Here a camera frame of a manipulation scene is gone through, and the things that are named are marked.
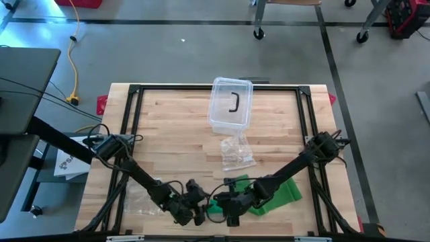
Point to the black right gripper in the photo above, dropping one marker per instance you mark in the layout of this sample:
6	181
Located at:
236	201

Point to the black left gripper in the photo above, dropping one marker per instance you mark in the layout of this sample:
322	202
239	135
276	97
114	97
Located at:
183	210

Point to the green bandage with white core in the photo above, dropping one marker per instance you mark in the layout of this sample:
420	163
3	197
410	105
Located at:
215	209

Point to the green bandage strip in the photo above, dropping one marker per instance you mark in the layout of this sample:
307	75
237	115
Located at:
285	198

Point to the clear zip bag white label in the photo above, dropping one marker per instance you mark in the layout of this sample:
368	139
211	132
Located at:
137	201

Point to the clear plastic zip bag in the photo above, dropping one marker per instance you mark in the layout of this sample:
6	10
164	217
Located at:
236	153

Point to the clear plastic container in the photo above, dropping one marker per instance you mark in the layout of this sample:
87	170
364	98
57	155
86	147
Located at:
221	111

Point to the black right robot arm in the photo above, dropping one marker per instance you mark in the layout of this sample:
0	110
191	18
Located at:
295	166

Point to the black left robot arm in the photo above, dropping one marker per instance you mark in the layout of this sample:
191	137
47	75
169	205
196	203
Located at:
141	174

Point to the white printed paper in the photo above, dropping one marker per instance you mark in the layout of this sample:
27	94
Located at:
67	164

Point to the red plastic tag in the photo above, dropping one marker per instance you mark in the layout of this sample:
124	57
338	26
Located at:
101	105
332	99

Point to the black caster wheel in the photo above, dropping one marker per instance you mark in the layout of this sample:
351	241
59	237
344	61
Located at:
36	211

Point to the grey desk top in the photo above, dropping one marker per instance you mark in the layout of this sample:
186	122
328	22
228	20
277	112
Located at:
13	174
27	84

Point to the grey metal cart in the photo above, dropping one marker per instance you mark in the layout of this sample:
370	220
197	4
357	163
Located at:
369	20
259	17

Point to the grey metal bar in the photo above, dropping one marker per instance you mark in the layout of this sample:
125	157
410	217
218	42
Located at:
424	107

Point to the red flat object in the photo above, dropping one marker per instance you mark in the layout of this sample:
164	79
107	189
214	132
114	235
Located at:
80	3

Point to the red and black crate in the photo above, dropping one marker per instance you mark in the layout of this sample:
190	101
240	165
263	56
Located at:
408	17

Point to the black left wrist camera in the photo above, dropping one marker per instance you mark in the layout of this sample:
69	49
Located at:
193	185

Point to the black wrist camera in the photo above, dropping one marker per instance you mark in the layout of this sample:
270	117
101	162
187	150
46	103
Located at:
230	183
193	185

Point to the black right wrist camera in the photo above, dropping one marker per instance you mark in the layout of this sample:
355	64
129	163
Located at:
230	183

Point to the silver mounting bracket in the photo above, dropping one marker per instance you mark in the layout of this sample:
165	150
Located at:
312	239
124	238

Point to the silver corner bracket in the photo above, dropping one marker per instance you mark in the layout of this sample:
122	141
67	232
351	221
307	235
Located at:
309	138

